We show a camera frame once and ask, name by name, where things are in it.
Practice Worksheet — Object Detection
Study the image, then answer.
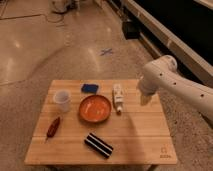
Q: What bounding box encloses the wooden table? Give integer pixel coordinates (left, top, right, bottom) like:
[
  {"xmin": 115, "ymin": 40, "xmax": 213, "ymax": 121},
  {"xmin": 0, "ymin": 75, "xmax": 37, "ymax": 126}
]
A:
[{"xmin": 25, "ymin": 79, "xmax": 177, "ymax": 165}]

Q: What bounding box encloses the blue sponge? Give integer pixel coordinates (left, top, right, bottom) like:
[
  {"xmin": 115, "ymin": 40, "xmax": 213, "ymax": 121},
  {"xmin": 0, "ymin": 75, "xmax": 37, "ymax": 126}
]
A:
[{"xmin": 81, "ymin": 84, "xmax": 99, "ymax": 94}]

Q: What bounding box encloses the black white striped box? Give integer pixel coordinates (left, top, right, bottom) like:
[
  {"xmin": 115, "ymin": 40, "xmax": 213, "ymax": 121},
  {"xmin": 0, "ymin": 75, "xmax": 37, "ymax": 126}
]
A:
[{"xmin": 84, "ymin": 133, "xmax": 113, "ymax": 158}]

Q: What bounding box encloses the black box on floor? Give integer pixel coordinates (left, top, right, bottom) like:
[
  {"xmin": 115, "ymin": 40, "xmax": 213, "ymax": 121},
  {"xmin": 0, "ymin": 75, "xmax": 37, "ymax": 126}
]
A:
[{"xmin": 122, "ymin": 22, "xmax": 140, "ymax": 39}]

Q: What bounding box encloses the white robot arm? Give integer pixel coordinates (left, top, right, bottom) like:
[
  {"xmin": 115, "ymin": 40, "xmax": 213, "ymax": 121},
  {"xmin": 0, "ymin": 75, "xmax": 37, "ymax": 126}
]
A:
[{"xmin": 138, "ymin": 55, "xmax": 213, "ymax": 125}]

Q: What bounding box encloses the white tube bottle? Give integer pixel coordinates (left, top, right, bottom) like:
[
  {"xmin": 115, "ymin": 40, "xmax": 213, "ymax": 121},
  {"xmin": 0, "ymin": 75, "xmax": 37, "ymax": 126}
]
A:
[{"xmin": 113, "ymin": 84, "xmax": 123, "ymax": 113}]

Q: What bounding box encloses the orange plate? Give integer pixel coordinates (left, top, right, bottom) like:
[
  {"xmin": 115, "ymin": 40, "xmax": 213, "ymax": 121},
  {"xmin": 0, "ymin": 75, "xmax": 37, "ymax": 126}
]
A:
[{"xmin": 79, "ymin": 95, "xmax": 112, "ymax": 123}]

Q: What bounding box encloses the white plastic cup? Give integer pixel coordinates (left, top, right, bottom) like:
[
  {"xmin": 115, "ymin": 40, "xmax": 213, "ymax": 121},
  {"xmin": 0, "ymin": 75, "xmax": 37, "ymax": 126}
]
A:
[{"xmin": 53, "ymin": 90, "xmax": 70, "ymax": 112}]

